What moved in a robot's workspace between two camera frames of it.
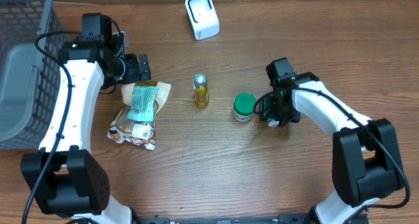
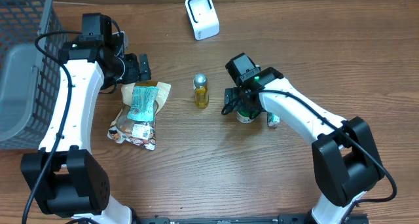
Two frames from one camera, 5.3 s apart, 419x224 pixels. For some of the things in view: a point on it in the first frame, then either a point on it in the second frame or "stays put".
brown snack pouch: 135,120 stays put
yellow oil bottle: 200,84 stays put
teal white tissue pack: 272,122 stays put
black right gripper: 269,112 to 237,95
